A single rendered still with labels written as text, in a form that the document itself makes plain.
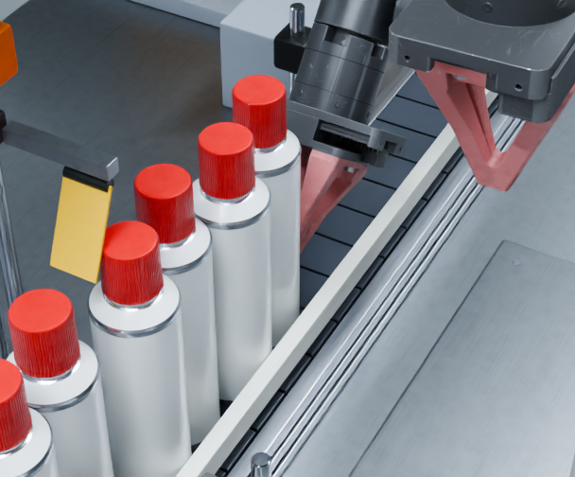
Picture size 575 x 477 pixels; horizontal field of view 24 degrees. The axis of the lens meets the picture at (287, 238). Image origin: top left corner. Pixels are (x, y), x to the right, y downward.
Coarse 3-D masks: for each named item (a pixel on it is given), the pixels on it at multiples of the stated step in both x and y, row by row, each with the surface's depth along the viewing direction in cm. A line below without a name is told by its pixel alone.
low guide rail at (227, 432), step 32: (448, 128) 109; (448, 160) 109; (416, 192) 104; (384, 224) 100; (352, 256) 98; (352, 288) 98; (320, 320) 94; (288, 352) 90; (256, 384) 88; (224, 416) 86; (256, 416) 89; (224, 448) 85
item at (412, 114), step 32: (416, 96) 118; (384, 128) 115; (416, 128) 115; (416, 160) 111; (352, 192) 108; (384, 192) 108; (320, 224) 105; (352, 224) 105; (320, 256) 103; (384, 256) 103; (320, 288) 100; (288, 384) 93
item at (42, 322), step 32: (32, 320) 69; (64, 320) 69; (32, 352) 69; (64, 352) 70; (32, 384) 70; (64, 384) 71; (96, 384) 72; (64, 416) 71; (96, 416) 73; (64, 448) 73; (96, 448) 74
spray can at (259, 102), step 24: (240, 96) 83; (264, 96) 83; (240, 120) 84; (264, 120) 83; (264, 144) 84; (288, 144) 86; (264, 168) 85; (288, 168) 85; (288, 192) 87; (288, 216) 88; (288, 240) 89; (288, 264) 91; (288, 288) 92; (288, 312) 94
